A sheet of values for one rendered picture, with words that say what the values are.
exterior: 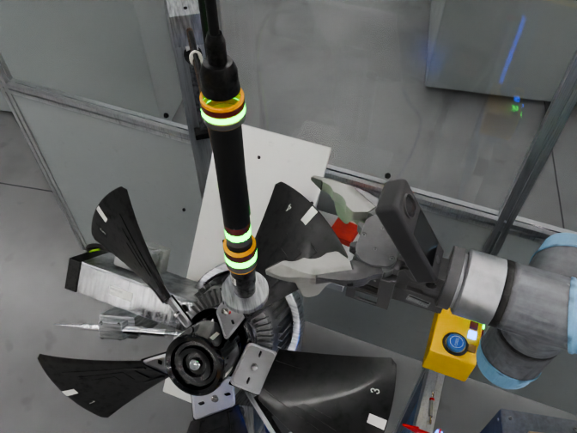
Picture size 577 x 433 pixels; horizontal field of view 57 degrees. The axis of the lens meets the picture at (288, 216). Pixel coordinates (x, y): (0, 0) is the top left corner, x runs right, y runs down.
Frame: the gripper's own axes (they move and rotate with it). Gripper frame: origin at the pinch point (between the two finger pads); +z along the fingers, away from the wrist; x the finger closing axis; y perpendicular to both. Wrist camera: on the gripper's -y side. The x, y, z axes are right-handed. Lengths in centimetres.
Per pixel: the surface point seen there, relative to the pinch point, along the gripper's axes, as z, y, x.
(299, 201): 6.7, 24.4, 22.4
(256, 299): 4.5, 19.8, -1.2
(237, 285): 6.9, 16.3, -2.0
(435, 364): -27, 64, 21
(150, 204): 85, 111, 70
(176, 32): 42, 12, 45
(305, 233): 3.5, 25.8, 17.0
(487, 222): -32, 69, 70
